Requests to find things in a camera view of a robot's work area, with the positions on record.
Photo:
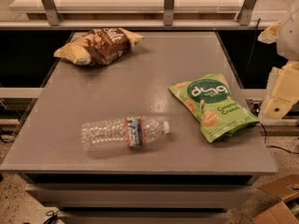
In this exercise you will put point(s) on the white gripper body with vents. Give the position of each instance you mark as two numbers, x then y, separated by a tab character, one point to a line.
290	37

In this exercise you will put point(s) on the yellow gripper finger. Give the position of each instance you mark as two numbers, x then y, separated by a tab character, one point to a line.
270	34

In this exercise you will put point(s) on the clear plastic water bottle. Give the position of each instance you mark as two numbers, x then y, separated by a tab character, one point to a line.
132	132

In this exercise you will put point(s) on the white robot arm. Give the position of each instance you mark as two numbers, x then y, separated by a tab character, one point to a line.
288	35

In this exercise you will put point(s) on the green coconut crunch snack bag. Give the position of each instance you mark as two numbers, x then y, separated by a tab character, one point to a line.
210	101

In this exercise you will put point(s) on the brown chip bag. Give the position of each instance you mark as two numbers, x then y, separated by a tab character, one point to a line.
99	46

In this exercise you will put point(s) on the cardboard box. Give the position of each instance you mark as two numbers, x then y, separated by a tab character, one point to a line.
286	210

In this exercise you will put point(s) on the metal frame railing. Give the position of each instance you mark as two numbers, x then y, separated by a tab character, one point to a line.
137	14

